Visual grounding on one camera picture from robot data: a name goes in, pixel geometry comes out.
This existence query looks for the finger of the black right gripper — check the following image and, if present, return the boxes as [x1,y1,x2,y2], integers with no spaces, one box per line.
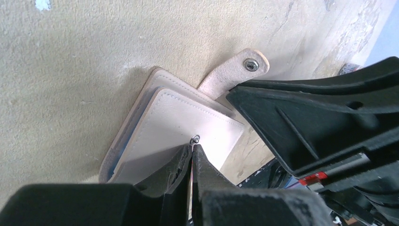
[238,56,399,95]

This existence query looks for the beige leather card holder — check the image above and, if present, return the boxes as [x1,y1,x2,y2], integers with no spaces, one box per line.
[98,48,270,185]

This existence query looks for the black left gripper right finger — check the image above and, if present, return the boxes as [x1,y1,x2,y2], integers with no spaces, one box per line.
[192,145,333,226]

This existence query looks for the small white jar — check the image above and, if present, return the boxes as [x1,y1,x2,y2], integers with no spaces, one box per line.
[337,63,362,76]

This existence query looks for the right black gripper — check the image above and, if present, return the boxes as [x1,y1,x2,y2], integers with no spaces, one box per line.
[227,87,399,226]

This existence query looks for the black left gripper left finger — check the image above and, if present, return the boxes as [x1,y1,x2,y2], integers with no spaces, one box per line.
[0,145,192,226]

